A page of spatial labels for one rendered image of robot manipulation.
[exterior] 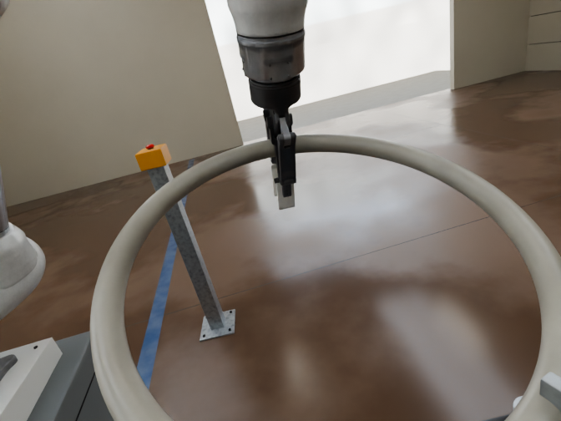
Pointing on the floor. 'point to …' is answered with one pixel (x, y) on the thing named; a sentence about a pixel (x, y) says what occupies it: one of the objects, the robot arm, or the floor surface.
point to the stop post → (188, 247)
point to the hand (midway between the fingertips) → (283, 186)
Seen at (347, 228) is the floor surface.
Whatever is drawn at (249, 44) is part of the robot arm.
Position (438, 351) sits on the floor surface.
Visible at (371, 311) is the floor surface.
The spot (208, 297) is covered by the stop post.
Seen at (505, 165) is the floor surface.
